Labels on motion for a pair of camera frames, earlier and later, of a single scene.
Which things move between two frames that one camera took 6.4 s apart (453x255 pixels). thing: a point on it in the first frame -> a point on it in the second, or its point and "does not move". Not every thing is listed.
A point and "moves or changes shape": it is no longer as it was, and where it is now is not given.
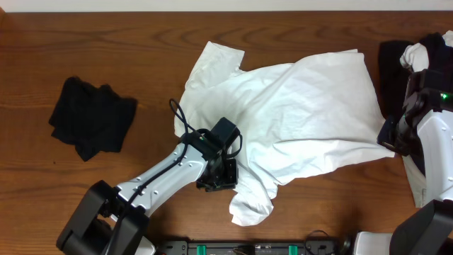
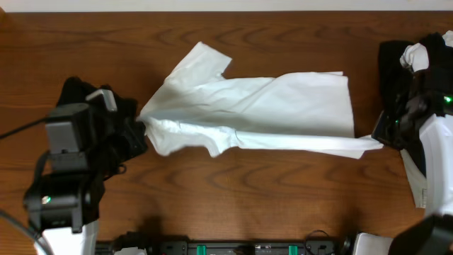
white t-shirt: (320, 112) moves or changes shape
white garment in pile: (415, 55) does not move
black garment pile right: (395, 76) does not move
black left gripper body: (219, 183) -> (128, 132)
